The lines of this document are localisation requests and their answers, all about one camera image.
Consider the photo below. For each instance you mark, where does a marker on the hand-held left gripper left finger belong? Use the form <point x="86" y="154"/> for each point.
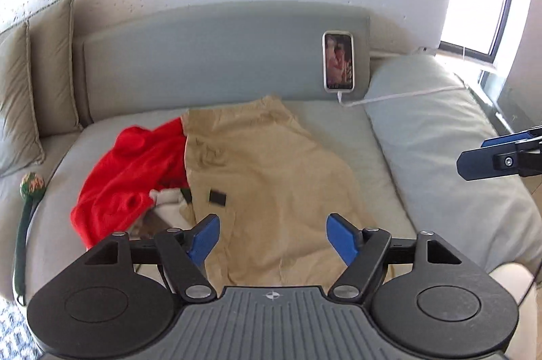
<point x="203" y="237"/>

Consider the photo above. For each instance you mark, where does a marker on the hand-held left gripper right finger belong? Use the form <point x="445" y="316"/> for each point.
<point x="343" y="237"/>

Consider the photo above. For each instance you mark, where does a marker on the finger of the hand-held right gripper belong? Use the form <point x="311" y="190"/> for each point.
<point x="512" y="137"/>
<point x="478" y="164"/>

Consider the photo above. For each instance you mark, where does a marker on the khaki pants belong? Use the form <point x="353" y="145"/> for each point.
<point x="262" y="182"/>

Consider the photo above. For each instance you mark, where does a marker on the glass side table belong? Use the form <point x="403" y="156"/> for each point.
<point x="508" y="101"/>

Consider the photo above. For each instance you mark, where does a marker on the beige printed t-shirt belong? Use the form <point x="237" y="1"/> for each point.
<point x="169" y="201"/>

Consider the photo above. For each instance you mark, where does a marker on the grey pillow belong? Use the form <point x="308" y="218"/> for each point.
<point x="432" y="140"/>

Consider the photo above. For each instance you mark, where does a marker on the red garment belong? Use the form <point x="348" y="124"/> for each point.
<point x="123" y="182"/>

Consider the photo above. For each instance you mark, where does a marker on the white smartphone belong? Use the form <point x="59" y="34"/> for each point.
<point x="338" y="61"/>

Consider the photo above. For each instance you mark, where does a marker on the grey sofa bed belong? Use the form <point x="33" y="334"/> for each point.
<point x="211" y="55"/>

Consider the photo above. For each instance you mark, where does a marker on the blue patterned rug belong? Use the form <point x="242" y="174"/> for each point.
<point x="10" y="326"/>

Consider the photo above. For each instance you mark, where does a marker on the beige cushion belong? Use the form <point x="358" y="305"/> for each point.
<point x="53" y="68"/>
<point x="17" y="101"/>

